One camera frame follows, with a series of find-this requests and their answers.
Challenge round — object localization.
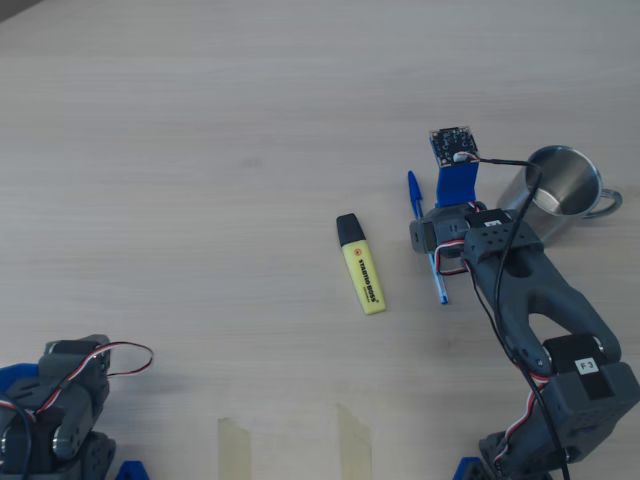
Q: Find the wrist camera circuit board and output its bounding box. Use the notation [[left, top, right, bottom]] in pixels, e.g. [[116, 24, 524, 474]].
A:
[[428, 123, 480, 169]]

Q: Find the blue robot arm base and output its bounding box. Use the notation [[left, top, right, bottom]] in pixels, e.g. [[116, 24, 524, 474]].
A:
[[452, 457, 489, 480]]

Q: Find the silver steel cup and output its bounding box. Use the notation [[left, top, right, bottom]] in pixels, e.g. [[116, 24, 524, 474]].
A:
[[495, 144, 624, 247]]

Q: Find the yellow highlighter with black cap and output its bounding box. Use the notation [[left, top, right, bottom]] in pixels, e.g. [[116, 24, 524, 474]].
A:
[[335, 212, 388, 316]]

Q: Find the blue capped ballpoint pen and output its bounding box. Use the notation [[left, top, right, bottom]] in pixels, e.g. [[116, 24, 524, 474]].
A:
[[407, 170, 450, 305]]

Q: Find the red white black servo wire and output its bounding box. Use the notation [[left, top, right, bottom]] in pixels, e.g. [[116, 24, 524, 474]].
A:
[[29, 341, 155, 419], [433, 238, 474, 277]]

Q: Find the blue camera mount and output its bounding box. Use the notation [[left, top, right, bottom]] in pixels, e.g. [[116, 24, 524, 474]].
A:
[[433, 137, 480, 209]]

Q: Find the grey robot arm with camera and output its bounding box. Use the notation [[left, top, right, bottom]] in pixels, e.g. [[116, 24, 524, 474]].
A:
[[459, 208, 640, 480]]

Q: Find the beige masking tape strip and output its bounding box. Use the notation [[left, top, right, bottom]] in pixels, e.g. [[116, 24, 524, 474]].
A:
[[335, 403, 374, 480], [217, 417, 253, 480]]

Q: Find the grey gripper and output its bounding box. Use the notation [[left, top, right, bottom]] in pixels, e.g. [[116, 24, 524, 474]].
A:
[[408, 199, 491, 261]]

